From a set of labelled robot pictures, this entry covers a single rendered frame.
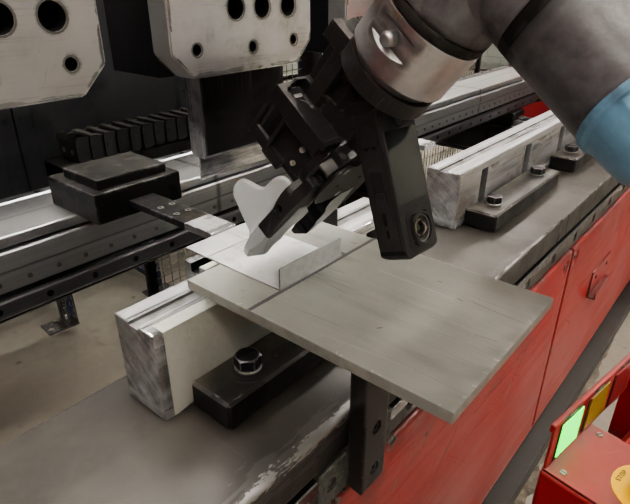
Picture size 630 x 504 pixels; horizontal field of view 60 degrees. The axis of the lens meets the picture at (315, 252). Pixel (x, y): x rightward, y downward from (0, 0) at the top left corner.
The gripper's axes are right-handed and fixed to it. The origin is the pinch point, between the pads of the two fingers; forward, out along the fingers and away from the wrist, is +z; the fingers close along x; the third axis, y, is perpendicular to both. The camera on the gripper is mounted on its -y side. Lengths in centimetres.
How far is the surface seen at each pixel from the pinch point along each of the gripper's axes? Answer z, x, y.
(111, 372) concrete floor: 156, -38, 27
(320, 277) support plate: -1.6, 0.2, -5.0
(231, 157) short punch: -1.8, 0.5, 9.0
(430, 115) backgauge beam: 23, -81, 18
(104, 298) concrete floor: 187, -64, 64
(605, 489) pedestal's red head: -0.7, -15.0, -38.3
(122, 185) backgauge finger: 15.7, 1.2, 19.0
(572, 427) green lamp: -0.5, -17.4, -32.4
